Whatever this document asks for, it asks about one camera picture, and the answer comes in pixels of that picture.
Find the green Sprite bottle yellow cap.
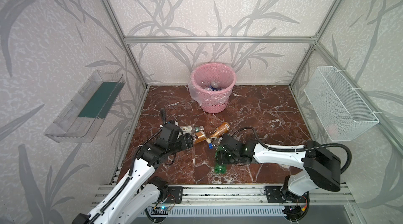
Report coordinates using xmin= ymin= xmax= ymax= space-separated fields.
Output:
xmin=214 ymin=146 xmax=227 ymax=174

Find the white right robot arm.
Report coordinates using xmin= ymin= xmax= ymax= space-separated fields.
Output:
xmin=215 ymin=132 xmax=352 ymax=203

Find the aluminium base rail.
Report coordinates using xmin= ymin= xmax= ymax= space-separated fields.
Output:
xmin=97 ymin=184 xmax=356 ymax=224

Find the white wire mesh basket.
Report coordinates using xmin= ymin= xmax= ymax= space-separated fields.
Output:
xmin=304 ymin=66 xmax=379 ymax=142

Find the clear bottle white cap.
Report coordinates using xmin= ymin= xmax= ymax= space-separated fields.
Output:
xmin=210 ymin=81 xmax=219 ymax=87

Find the crushed clear bottle blue label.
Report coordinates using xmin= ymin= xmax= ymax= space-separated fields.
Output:
xmin=206 ymin=138 xmax=221 ymax=149

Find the pink perforated plastic bin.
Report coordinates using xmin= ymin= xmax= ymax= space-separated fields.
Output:
xmin=188 ymin=62 xmax=237 ymax=114

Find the clear bottle bird label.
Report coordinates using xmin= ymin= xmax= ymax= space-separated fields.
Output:
xmin=181 ymin=125 xmax=204 ymax=134

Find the clear wall tray green mat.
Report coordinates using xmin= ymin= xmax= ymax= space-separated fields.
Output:
xmin=44 ymin=70 xmax=126 ymax=143

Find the clear plastic bin liner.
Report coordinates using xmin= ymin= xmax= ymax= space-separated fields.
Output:
xmin=188 ymin=79 xmax=233 ymax=114

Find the horizontal aluminium frame bar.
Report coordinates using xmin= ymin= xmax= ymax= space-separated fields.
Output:
xmin=124 ymin=36 xmax=316 ymax=44

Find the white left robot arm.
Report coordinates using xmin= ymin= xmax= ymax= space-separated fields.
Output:
xmin=73 ymin=109 xmax=194 ymax=224

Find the nescafe brown bottle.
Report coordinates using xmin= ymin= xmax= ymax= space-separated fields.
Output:
xmin=192 ymin=131 xmax=207 ymax=145
xmin=208 ymin=122 xmax=230 ymax=141

